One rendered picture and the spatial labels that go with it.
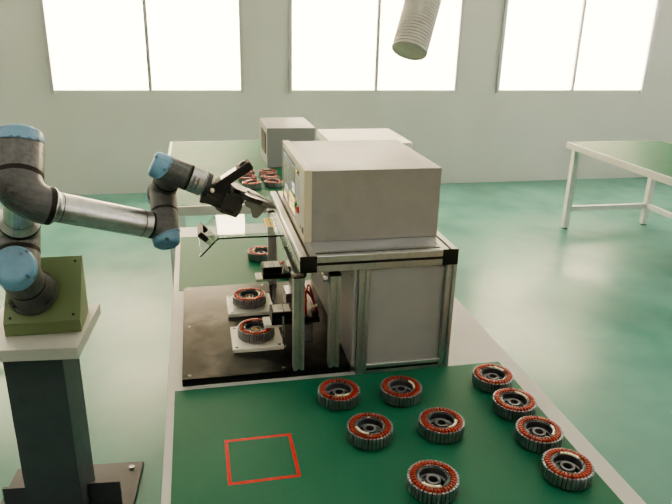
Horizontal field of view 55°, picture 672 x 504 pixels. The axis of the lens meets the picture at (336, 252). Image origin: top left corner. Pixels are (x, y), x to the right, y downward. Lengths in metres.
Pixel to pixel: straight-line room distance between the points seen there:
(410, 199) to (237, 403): 0.73
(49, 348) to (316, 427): 0.90
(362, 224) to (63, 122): 5.12
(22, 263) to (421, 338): 1.16
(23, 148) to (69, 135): 4.95
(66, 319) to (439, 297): 1.16
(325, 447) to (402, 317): 0.46
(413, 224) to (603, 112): 6.19
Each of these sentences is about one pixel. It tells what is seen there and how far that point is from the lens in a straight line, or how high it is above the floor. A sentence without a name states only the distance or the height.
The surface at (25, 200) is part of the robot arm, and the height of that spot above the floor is 1.28.
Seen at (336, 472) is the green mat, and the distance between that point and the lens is 1.53.
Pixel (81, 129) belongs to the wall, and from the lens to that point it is 6.67.
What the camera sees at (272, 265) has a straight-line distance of 2.17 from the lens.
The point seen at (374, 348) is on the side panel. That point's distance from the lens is 1.86.
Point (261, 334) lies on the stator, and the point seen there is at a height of 0.81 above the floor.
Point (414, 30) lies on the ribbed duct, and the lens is 2.99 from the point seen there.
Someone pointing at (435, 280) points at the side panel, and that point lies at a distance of 1.83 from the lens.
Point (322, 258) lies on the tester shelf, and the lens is 1.70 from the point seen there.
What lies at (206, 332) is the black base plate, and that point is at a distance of 2.07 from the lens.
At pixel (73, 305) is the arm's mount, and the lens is 2.22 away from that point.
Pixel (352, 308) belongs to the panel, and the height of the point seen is 0.95.
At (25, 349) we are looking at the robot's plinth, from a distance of 2.17.
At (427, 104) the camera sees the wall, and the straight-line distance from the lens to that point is 6.97.
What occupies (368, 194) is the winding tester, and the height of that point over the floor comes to 1.25.
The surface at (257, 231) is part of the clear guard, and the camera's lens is 2.05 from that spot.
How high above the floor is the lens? 1.71
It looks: 20 degrees down
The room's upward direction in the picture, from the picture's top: 1 degrees clockwise
